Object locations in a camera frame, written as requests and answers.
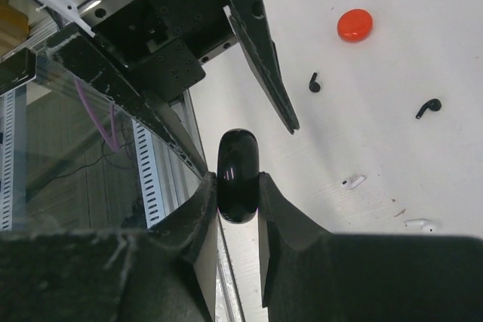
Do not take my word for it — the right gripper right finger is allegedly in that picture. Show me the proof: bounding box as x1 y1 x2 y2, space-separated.
258 173 482 321

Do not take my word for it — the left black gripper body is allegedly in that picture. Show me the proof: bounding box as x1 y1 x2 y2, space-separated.
86 0 238 102

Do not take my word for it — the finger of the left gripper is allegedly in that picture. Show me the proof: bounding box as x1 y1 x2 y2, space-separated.
45 33 208 179
228 0 300 134

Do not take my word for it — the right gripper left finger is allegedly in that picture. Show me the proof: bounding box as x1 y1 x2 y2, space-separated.
1 173 217 321

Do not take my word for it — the black earbud case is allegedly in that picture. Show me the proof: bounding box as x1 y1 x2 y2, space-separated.
217 129 260 224

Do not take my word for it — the orange earbud case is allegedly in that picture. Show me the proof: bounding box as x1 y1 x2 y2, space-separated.
337 8 374 42

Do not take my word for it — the white earbud lower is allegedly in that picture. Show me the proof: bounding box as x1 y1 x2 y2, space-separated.
340 174 365 190

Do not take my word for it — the white earbud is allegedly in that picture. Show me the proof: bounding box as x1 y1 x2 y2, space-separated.
340 174 365 190
405 219 438 233

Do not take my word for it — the black earbud centre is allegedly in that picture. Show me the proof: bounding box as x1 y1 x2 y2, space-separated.
309 72 321 93

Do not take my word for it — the black earbud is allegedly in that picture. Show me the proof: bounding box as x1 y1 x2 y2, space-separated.
309 72 321 93
415 99 442 119

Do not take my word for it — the white earbud upper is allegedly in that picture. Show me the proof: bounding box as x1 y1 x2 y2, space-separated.
405 219 438 233

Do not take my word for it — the black earbud lower left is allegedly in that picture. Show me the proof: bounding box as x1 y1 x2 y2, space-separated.
415 99 442 119

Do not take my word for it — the white slotted cable duct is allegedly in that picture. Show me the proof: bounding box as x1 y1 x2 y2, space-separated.
131 119 168 228

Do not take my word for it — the aluminium mounting rail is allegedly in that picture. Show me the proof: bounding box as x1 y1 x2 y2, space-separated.
169 91 245 321

